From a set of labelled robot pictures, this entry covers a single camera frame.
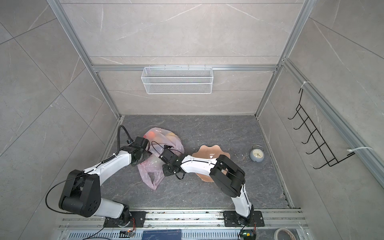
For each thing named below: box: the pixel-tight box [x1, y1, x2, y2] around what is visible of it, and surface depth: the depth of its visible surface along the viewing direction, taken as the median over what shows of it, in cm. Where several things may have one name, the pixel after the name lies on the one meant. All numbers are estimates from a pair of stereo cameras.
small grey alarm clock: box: [249, 144, 265, 163], surface depth 95 cm
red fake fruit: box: [148, 131, 156, 139], surface depth 100 cm
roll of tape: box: [274, 228, 296, 240], surface depth 70 cm
